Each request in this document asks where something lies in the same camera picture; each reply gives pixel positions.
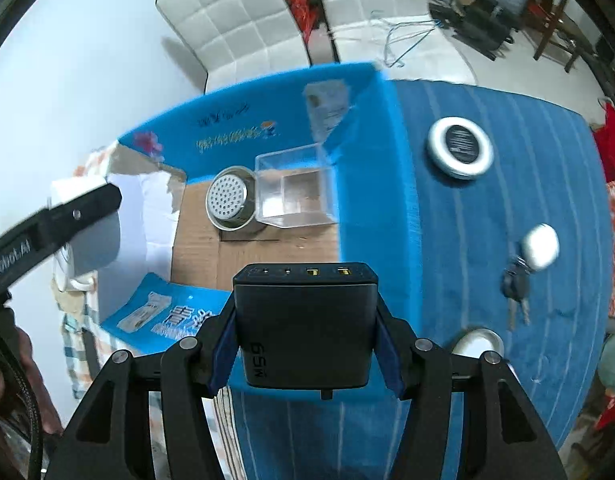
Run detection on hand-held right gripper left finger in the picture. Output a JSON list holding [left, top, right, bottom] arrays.
[[45, 292, 239, 480]]

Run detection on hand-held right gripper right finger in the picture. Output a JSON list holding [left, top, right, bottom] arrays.
[[373, 292, 571, 480]]

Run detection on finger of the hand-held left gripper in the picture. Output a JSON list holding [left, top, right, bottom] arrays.
[[34, 183, 123, 257]]

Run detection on black power charger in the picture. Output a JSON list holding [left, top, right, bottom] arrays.
[[232, 262, 379, 402]]

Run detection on blue cardboard box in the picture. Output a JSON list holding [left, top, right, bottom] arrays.
[[100, 61, 421, 407]]

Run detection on person's left hand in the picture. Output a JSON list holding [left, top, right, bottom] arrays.
[[0, 329, 64, 436]]

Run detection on white mug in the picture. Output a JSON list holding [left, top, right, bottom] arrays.
[[50, 175, 123, 294]]

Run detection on white round lid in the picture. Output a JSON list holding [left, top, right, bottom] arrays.
[[449, 327, 506, 362]]

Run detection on orange checkered cloth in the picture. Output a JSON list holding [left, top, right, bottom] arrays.
[[50, 141, 119, 402]]

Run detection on bunch of keys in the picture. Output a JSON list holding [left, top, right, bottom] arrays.
[[501, 255, 533, 332]]

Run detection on perforated metal strainer cup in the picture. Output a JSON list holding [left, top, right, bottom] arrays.
[[206, 165, 269, 234]]

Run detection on blue striped tablecloth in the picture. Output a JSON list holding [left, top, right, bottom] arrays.
[[212, 79, 615, 480]]

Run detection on clear plastic box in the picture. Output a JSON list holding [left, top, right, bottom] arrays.
[[254, 142, 339, 231]]

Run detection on white oval earbud case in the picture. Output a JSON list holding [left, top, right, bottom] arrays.
[[519, 223, 560, 271]]

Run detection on round silver black disc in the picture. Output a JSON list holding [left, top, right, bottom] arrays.
[[426, 116, 495, 180]]

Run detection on red plastic bag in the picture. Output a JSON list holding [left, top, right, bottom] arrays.
[[284, 0, 321, 32]]

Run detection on red cloth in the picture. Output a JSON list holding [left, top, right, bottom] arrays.
[[591, 100, 615, 184]]

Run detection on wooden chair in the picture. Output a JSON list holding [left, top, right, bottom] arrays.
[[531, 0, 589, 74]]

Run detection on black braided cable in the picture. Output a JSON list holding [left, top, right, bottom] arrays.
[[0, 305, 44, 480]]

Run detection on wire clothes hangers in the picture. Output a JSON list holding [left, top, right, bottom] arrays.
[[369, 10, 437, 69]]

